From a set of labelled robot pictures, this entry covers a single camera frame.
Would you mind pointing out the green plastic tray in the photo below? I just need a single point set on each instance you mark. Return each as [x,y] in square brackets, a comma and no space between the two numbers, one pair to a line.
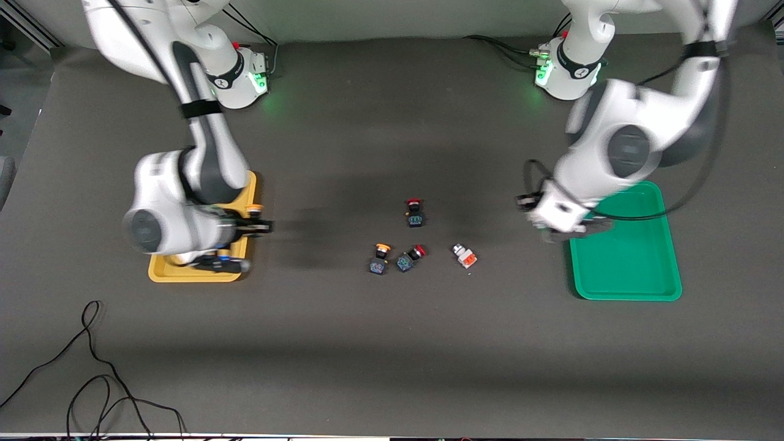
[631,263]

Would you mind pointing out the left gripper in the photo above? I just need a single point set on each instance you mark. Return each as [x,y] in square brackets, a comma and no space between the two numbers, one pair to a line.
[528,200]

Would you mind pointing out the red push button switch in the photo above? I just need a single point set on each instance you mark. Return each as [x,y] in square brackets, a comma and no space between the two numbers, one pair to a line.
[414,219]
[404,263]

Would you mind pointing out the grey rounded object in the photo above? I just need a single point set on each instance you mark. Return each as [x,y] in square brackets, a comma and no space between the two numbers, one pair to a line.
[5,184]

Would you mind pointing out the yellow plastic tray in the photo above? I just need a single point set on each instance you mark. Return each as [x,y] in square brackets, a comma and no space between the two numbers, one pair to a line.
[165,274]

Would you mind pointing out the yellow push button switch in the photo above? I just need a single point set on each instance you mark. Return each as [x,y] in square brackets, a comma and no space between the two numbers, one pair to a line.
[255,209]
[378,265]

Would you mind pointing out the aluminium frame bar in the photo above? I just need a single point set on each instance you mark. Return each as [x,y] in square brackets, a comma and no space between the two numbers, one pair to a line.
[779,24]
[30,30]

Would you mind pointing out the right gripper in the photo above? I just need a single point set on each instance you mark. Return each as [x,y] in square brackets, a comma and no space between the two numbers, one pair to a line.
[245,228]

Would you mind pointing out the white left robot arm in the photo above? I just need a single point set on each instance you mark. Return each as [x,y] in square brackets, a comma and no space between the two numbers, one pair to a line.
[625,147]

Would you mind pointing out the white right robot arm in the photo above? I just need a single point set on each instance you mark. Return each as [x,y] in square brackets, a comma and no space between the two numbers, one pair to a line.
[208,159]

